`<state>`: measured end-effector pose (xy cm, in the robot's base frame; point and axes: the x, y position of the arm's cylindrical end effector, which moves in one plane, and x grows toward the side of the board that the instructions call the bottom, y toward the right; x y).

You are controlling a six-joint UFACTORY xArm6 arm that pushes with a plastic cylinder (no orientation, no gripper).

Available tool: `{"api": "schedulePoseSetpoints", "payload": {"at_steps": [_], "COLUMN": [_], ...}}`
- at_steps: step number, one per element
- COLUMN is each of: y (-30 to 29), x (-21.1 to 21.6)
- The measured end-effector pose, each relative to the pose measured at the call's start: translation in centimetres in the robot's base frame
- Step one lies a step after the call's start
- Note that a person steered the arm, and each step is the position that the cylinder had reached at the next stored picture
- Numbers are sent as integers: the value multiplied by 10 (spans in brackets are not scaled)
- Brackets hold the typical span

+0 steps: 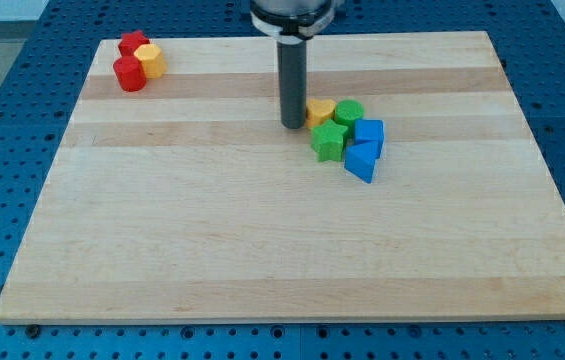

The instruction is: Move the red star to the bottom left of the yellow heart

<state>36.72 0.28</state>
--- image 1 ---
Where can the blue cube block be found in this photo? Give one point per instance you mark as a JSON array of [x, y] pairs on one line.
[[370, 131]]

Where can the yellow hexagon block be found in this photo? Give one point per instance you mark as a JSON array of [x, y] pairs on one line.
[[152, 60]]

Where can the green star block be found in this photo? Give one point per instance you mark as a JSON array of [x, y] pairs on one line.
[[328, 141]]

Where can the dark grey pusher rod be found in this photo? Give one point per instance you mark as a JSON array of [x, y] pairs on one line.
[[292, 83]]

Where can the red cylinder block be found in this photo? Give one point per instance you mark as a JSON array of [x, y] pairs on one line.
[[129, 73]]

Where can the yellow heart block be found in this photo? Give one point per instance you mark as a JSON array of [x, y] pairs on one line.
[[319, 111]]

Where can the green cylinder block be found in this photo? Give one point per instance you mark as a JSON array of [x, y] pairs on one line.
[[346, 113]]

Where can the blue triangle block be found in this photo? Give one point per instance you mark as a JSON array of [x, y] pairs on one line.
[[360, 160]]

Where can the light wooden board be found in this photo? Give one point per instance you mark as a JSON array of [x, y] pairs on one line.
[[188, 202]]

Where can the red star block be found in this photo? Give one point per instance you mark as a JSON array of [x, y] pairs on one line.
[[131, 41]]

